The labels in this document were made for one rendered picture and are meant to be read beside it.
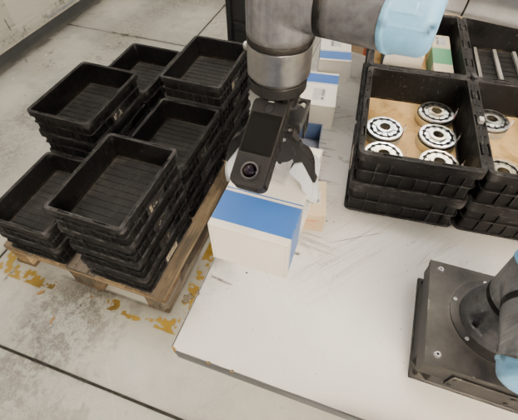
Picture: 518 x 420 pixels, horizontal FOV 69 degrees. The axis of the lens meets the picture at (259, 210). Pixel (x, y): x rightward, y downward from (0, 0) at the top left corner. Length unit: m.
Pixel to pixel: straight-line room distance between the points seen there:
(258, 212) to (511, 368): 0.43
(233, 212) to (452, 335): 0.54
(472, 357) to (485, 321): 0.07
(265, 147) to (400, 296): 0.65
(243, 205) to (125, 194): 0.99
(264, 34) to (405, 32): 0.14
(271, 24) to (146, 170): 1.21
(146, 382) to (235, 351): 0.81
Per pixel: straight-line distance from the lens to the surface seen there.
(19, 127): 2.90
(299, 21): 0.41
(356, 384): 0.91
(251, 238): 0.53
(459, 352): 0.89
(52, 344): 1.86
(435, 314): 0.91
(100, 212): 1.48
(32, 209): 1.92
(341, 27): 0.39
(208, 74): 2.04
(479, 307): 0.88
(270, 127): 0.47
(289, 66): 0.44
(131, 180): 1.55
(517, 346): 0.70
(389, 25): 0.38
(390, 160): 0.97
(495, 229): 1.21
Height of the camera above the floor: 1.56
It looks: 52 degrees down
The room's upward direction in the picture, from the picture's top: straight up
